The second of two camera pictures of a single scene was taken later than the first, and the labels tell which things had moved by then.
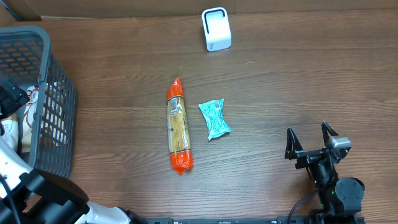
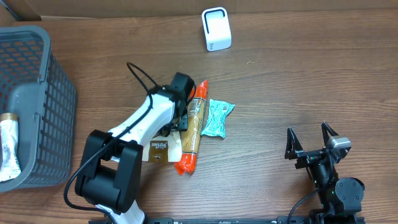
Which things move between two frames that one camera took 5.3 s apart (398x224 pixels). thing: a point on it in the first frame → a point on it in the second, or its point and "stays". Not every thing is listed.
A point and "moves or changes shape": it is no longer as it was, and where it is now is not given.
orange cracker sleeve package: [178, 127] moves or changes shape
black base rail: [345, 219] stays
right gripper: [307, 156] stays
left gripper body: [9, 104] → [182, 124]
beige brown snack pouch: [9, 126] → [166, 149]
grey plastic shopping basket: [25, 56] stays
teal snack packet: [212, 112] moves or changes shape
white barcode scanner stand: [216, 28] stays
